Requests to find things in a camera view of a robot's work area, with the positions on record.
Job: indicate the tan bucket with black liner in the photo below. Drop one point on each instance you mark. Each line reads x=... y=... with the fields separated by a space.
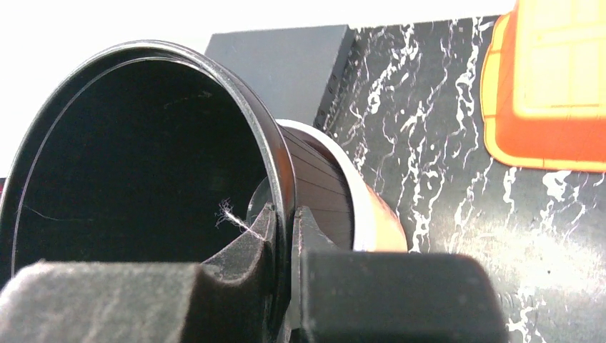
x=152 y=152

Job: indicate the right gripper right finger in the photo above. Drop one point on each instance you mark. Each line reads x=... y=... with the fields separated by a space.
x=344 y=296

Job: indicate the orange plastic tray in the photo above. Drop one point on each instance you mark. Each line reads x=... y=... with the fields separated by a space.
x=542 y=86

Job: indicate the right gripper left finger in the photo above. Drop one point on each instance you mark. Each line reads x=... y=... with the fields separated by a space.
x=227 y=298

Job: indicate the dark blue network switch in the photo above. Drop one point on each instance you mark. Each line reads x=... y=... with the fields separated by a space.
x=296 y=72

